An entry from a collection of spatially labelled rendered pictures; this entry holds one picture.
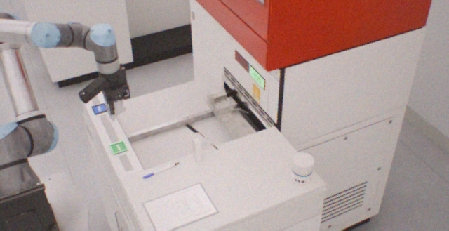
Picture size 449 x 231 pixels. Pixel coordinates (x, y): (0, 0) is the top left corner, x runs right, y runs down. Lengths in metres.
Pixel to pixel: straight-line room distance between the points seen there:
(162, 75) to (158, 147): 1.92
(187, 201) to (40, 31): 0.70
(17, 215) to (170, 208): 0.50
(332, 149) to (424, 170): 1.18
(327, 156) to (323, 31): 0.66
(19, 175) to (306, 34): 1.07
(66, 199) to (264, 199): 0.74
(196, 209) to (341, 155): 0.90
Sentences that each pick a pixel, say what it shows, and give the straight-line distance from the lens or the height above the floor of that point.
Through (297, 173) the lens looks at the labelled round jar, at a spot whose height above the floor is 1.02.
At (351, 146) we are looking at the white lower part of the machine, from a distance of 2.38.
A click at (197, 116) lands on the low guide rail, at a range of 2.23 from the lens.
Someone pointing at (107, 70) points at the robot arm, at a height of 1.33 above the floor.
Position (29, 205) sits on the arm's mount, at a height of 0.98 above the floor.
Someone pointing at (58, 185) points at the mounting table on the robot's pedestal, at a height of 0.82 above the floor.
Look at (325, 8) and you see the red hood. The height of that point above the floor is 1.42.
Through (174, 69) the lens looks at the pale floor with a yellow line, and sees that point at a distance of 4.07.
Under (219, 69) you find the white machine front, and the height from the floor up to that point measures 0.93.
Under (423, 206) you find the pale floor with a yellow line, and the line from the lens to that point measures 3.18.
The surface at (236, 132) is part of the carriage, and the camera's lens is 2.10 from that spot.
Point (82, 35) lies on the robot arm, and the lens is 1.70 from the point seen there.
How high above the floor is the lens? 2.24
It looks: 38 degrees down
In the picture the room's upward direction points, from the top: 1 degrees counter-clockwise
